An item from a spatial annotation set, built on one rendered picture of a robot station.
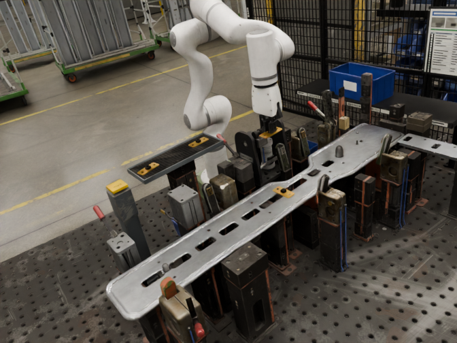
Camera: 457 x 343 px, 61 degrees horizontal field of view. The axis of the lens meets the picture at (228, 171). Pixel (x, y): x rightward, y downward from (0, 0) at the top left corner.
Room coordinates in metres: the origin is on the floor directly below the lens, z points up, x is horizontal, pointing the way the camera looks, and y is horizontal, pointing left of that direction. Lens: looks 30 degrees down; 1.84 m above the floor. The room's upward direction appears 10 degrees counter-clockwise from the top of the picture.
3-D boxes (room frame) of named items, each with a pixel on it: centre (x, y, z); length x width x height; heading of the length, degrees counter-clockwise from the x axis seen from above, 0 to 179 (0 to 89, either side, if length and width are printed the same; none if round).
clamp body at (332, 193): (1.10, -0.34, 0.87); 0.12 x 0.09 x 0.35; 35
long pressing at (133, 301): (1.19, -0.18, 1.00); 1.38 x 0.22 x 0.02; 125
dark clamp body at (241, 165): (1.35, -0.05, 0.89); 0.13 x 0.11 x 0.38; 35
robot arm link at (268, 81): (1.22, -0.17, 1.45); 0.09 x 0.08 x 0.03; 36
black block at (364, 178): (1.22, -0.51, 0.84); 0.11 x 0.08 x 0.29; 35
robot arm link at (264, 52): (1.22, -0.17, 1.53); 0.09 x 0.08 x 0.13; 116
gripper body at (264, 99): (1.22, -0.17, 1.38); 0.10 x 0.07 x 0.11; 36
